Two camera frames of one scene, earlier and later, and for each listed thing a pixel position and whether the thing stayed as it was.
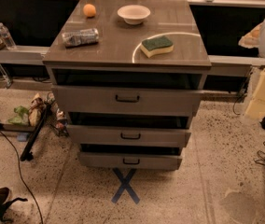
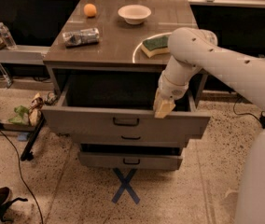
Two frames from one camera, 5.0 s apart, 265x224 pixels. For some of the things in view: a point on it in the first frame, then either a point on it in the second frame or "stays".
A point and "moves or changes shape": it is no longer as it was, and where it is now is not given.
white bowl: x=133 y=14 stays
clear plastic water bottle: x=6 y=37 stays
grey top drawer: x=124 y=101 moves or changes shape
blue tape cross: x=125 y=185 stays
